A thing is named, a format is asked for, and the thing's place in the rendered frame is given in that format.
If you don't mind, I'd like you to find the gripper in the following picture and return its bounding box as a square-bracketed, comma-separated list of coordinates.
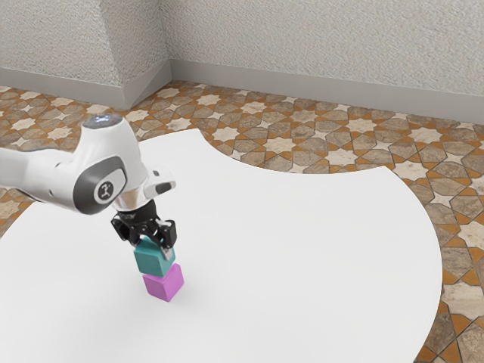
[110, 200, 178, 261]

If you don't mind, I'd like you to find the teal block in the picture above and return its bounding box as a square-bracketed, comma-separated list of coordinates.
[133, 236, 175, 278]

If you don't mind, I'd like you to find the pink block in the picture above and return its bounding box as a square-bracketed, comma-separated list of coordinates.
[141, 263, 185, 303]

